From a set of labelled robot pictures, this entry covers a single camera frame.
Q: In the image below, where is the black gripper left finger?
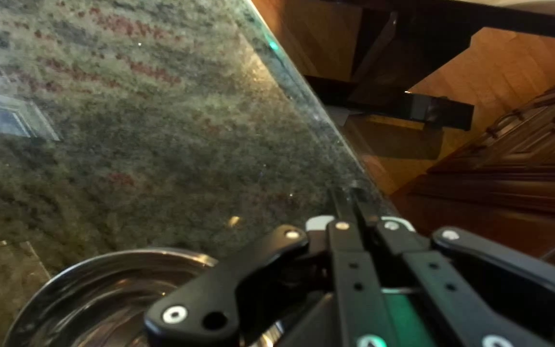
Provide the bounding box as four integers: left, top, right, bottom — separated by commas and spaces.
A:
327, 188, 387, 347

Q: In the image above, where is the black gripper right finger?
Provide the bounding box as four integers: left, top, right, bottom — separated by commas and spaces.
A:
350, 186, 533, 347

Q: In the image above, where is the silver metal bowl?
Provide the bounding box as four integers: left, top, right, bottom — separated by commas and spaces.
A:
1, 246, 292, 347

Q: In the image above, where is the wooden cabinet door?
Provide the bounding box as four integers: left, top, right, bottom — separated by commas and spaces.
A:
393, 84, 555, 263

